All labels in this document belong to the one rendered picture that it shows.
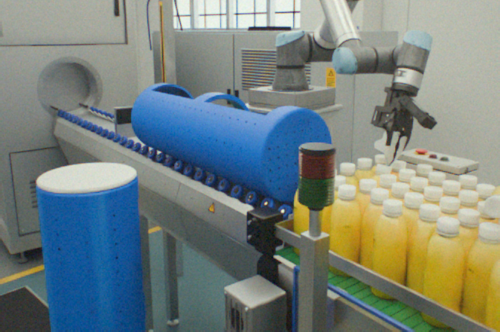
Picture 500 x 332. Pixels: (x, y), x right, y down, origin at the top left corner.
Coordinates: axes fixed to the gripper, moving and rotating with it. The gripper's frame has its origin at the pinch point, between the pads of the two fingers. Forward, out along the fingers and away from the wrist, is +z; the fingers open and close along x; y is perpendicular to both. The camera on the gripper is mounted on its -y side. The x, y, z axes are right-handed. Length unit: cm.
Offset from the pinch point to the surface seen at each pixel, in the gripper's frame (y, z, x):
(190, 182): 70, 23, 13
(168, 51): 165, -35, -9
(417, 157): 2.5, -4.2, -14.3
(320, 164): -22, 8, 48
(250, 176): 31.1, 14.1, 19.2
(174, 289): 126, 80, -30
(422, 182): -13.0, 3.7, 3.9
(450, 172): -8.1, -2.0, -15.0
